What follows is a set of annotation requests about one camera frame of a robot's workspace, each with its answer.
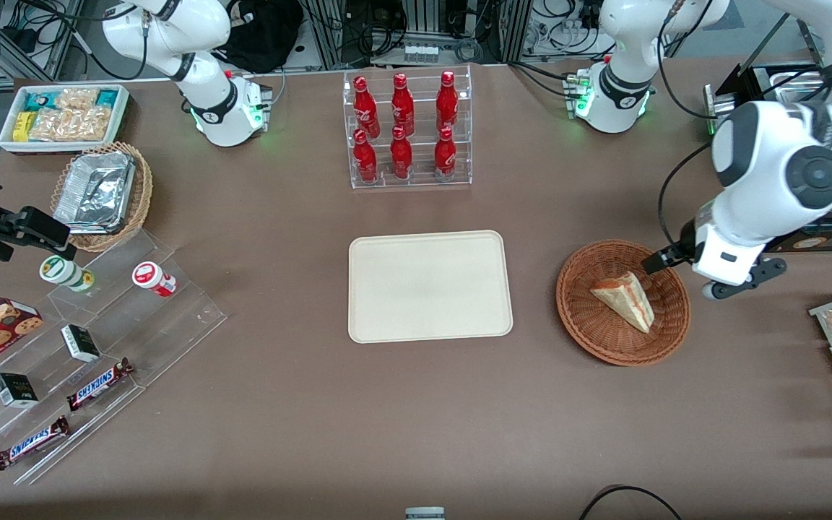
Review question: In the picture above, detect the small clear cracker bag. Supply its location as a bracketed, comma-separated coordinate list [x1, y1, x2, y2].
[53, 87, 100, 111]

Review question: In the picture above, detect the red lid white bottle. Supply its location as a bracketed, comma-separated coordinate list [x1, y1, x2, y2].
[131, 261, 178, 298]

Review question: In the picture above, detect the beige rectangular tray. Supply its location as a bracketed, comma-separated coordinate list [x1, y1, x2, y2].
[347, 230, 514, 345]

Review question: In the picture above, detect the black table cable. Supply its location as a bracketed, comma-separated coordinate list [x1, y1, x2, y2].
[578, 485, 683, 520]

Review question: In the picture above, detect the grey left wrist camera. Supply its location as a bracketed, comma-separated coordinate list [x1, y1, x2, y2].
[703, 259, 787, 301]

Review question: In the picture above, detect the aluminium foil container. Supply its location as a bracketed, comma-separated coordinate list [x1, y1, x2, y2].
[53, 151, 136, 235]

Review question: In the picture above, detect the light wicker basket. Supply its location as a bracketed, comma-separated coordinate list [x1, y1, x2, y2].
[51, 142, 154, 253]

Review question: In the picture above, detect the grey box with green light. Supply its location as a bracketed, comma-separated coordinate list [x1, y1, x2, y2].
[703, 82, 722, 138]

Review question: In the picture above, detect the clear acrylic stepped stand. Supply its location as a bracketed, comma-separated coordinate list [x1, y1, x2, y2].
[0, 230, 228, 486]

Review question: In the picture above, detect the black hot food display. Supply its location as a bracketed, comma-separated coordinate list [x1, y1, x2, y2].
[703, 61, 832, 254]

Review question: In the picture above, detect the green lid white bottle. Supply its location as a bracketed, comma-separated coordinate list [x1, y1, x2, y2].
[39, 254, 96, 293]

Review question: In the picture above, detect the brown wicker basket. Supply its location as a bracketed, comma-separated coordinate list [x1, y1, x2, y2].
[556, 240, 692, 367]

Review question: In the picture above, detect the steel food pan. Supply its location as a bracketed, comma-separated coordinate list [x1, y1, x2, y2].
[747, 67, 832, 107]

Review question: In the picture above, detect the small black box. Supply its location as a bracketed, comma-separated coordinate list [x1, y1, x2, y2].
[0, 372, 40, 410]
[60, 324, 102, 363]

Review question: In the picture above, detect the triangular sandwich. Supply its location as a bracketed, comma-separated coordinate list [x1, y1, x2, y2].
[590, 271, 656, 334]

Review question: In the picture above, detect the clear acrylic bottle rack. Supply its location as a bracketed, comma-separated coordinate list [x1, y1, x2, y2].
[342, 64, 474, 191]

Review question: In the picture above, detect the large clear cracker bag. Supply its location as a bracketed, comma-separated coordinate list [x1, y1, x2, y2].
[29, 107, 112, 143]

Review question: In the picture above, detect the red cola bottle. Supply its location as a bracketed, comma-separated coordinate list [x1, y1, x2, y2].
[353, 76, 381, 139]
[352, 129, 379, 184]
[433, 126, 458, 182]
[391, 73, 416, 137]
[389, 126, 414, 181]
[435, 70, 460, 131]

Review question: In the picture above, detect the snickers bar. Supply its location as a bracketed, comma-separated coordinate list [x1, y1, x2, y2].
[66, 357, 135, 412]
[0, 415, 71, 472]

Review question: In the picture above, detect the white snack bin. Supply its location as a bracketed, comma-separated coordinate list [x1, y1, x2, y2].
[0, 84, 131, 155]

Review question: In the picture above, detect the black bag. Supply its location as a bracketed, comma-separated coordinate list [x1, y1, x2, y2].
[212, 0, 306, 74]

